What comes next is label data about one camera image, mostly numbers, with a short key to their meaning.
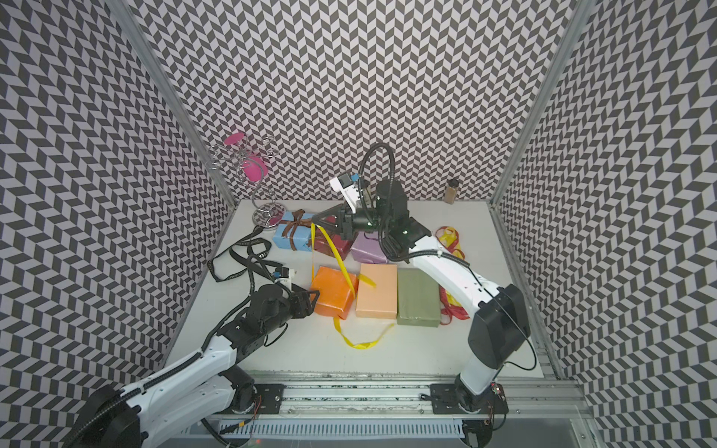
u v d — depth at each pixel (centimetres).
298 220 102
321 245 101
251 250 105
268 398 72
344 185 59
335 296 83
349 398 75
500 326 43
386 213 55
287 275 75
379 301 85
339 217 61
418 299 87
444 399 73
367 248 100
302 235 99
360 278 90
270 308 63
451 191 115
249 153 107
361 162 59
